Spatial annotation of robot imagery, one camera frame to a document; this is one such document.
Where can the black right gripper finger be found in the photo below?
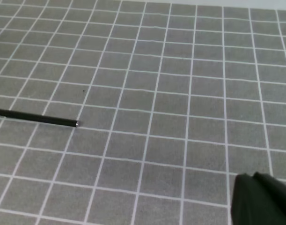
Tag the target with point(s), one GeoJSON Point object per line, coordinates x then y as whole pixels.
{"type": "Point", "coordinates": [259, 199]}

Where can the black pen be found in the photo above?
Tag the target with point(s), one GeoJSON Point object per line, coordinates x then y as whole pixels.
{"type": "Point", "coordinates": [38, 118]}

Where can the grey grid tablecloth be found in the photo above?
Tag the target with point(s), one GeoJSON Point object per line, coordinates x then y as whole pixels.
{"type": "Point", "coordinates": [173, 102]}

